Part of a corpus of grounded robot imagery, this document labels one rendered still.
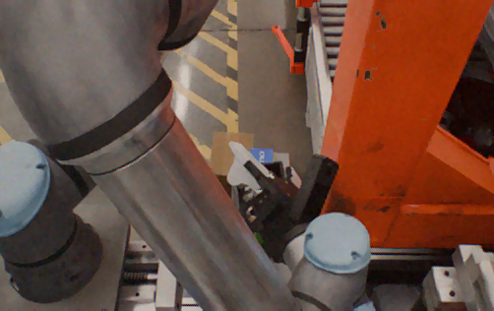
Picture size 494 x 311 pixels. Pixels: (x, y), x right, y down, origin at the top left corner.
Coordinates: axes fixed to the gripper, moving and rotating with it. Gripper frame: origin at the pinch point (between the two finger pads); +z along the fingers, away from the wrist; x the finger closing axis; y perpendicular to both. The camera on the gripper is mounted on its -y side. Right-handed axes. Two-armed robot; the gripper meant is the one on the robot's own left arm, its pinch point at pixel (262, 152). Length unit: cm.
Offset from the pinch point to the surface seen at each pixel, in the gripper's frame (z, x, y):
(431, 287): -34.2, 6.9, -7.6
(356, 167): -5.4, 16.4, -7.7
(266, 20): 173, 100, -2
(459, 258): -33.6, 6.8, -12.9
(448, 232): -12, 50, -7
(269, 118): 97, 84, 26
